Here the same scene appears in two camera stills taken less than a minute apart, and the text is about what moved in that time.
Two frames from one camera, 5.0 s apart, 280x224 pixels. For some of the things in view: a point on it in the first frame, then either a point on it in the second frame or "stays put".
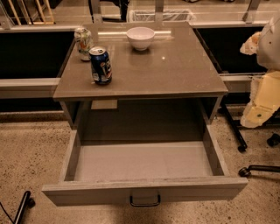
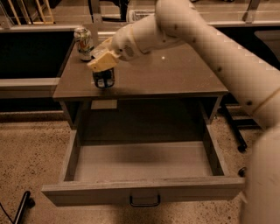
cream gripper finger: (264, 100) → (106, 61)
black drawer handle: (145, 205) stays put
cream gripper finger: (250, 46) → (102, 48)
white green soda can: (84, 39) stays put
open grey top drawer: (142, 172) stays put
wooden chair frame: (44, 22) stays put
